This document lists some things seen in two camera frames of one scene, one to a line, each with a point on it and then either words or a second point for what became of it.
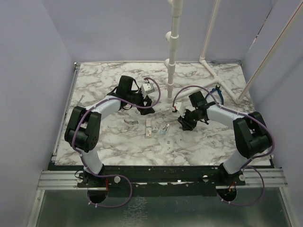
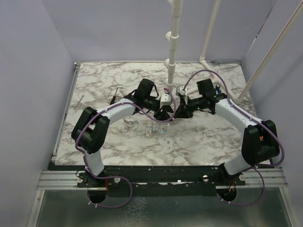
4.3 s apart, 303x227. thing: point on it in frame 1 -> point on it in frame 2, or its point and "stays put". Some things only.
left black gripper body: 139,100 -> 157,115
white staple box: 148,128 stays put
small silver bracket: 131,122 stays put
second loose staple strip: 155,130 stays put
